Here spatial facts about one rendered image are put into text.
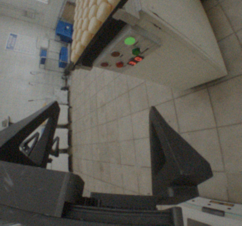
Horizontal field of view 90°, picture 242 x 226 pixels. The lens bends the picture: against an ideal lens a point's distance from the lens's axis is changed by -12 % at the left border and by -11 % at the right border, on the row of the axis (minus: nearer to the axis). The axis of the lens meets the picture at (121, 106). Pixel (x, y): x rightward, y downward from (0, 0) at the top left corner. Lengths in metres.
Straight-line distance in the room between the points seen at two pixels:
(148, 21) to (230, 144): 0.90
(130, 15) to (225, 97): 0.88
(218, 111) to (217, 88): 0.17
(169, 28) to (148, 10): 0.09
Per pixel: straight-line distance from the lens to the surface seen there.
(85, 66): 0.59
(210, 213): 1.00
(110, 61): 0.55
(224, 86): 1.12
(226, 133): 1.09
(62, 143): 3.78
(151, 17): 0.45
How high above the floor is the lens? 1.05
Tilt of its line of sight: 35 degrees down
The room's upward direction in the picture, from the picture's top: 84 degrees counter-clockwise
